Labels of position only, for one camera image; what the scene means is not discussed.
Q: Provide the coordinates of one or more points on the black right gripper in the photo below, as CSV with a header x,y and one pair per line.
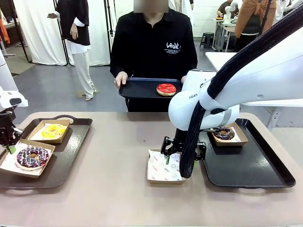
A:
x,y
180,140

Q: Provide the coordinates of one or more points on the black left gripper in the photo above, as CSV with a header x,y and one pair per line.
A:
x,y
7,125

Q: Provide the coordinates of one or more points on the purple white striped donut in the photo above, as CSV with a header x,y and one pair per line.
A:
x,y
23,159

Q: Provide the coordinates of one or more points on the yellow sprinkled donut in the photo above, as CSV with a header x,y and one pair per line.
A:
x,y
47,133

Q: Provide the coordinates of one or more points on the chocolate sprinkled donut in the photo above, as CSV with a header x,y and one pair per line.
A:
x,y
219,136

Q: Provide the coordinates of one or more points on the kraft paper food box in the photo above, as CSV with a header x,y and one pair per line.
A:
x,y
26,174
242,139
55,141
165,182

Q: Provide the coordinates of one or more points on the red glazed donut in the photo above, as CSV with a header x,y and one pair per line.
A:
x,y
162,89

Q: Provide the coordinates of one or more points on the black serving tray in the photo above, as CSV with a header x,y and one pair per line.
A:
x,y
137,89

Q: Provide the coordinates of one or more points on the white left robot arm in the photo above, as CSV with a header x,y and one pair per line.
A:
x,y
6,78

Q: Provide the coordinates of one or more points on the left black tray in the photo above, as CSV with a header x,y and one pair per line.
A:
x,y
66,160

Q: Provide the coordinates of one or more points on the person's left hand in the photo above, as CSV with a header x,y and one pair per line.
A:
x,y
184,79

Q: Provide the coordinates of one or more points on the person's right hand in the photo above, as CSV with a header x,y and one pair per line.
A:
x,y
122,78

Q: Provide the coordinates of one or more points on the white printed paper liner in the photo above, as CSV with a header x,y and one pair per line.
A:
x,y
158,170
9,163
36,136

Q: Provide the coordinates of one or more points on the white curtain backdrop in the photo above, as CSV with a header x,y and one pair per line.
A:
x,y
38,35

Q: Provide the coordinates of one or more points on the orange hanging garment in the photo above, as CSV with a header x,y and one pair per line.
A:
x,y
5,33

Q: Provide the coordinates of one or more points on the person in black shirt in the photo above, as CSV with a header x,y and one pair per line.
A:
x,y
142,47

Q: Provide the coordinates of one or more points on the dark plastic stool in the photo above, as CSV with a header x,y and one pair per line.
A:
x,y
207,39

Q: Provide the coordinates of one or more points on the mannequin in black top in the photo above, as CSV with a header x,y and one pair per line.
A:
x,y
75,23

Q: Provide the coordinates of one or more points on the black light stand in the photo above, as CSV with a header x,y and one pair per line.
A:
x,y
109,28

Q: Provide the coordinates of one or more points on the person in orange top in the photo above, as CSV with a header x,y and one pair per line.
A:
x,y
253,19

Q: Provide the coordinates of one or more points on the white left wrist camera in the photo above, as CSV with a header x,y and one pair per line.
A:
x,y
11,99

